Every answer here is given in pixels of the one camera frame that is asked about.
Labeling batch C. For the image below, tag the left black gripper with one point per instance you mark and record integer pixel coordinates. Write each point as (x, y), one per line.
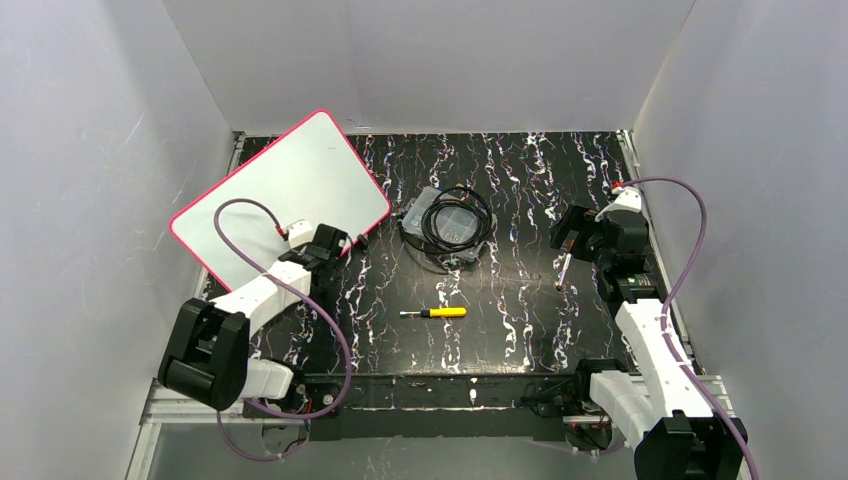
(338, 244)

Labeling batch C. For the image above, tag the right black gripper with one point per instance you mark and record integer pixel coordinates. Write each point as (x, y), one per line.
(574, 234)

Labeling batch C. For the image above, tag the white marker pen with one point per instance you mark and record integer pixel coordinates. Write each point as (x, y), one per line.
(566, 260)

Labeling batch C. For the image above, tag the pink framed whiteboard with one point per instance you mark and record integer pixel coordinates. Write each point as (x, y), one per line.
(311, 172)

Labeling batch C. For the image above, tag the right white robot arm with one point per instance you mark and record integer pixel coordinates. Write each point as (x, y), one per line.
(671, 422)

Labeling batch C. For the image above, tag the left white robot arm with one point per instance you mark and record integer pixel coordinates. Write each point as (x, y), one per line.
(207, 355)

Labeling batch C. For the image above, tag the clear plastic organizer box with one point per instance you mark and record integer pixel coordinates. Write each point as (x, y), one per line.
(454, 223)

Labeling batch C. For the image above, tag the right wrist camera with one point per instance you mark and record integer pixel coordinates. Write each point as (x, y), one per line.
(626, 199)

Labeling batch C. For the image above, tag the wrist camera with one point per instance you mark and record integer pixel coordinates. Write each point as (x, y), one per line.
(626, 199)
(299, 233)

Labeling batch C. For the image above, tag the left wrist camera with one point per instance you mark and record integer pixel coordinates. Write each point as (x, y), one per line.
(299, 233)

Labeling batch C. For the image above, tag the yellow handled screwdriver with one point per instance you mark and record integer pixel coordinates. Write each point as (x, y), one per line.
(445, 312)

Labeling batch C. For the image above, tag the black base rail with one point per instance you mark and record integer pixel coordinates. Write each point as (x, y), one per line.
(541, 407)

